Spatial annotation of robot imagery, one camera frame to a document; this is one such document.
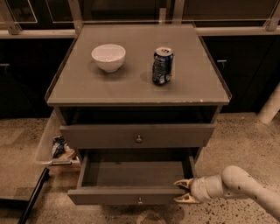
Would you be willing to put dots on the grey top drawer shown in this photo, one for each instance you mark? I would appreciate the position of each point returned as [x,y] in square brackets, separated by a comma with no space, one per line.
[128,136]

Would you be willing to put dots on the clear plastic bin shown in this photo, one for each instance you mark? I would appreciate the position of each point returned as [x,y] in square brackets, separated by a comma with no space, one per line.
[68,160]

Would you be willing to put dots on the dark background counter cabinets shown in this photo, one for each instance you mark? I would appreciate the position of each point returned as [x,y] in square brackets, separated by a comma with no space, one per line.
[36,35]

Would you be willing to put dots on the white post at right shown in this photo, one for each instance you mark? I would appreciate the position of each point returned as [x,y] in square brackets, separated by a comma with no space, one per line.
[271,107]

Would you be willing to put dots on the grey drawer cabinet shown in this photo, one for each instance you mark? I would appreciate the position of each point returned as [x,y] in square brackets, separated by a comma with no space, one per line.
[85,94]

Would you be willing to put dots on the grey drawer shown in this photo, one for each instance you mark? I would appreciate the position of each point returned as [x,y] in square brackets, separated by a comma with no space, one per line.
[132,176]
[128,136]

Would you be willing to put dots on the blue soda can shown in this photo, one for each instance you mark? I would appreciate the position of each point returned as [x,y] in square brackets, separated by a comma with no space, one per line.
[162,65]

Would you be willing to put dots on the blue snack bag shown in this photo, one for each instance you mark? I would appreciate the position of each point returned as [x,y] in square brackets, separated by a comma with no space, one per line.
[58,146]

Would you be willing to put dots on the black pole on floor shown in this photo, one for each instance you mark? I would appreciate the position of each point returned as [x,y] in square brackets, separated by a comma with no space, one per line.
[32,200]

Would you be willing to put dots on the white ceramic bowl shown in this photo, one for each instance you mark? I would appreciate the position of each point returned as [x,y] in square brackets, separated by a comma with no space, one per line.
[109,57]

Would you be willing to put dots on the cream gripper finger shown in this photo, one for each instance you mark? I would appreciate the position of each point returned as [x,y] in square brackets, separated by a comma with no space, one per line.
[186,183]
[187,199]

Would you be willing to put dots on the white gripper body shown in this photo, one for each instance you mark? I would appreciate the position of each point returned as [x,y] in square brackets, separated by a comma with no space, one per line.
[198,189]

